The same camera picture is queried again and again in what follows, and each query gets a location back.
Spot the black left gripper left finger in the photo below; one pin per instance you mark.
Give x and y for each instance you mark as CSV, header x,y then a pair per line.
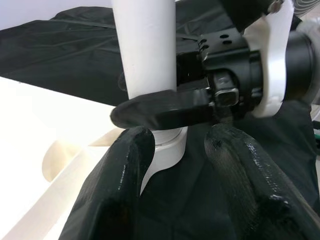
x,y
107,195

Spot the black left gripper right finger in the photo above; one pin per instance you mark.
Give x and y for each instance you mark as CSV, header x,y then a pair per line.
x,y
250,185

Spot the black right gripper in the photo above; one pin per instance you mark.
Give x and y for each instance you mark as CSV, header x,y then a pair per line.
x,y
230,67

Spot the white plastic table leg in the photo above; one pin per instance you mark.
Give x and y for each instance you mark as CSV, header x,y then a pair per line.
x,y
145,45

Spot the white plastic table top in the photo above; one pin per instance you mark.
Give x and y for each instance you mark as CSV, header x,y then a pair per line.
x,y
37,137

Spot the white standing fan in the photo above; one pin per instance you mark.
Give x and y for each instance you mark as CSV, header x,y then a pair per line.
x,y
306,7

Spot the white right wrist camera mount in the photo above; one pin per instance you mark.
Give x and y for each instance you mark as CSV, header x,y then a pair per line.
x,y
272,62

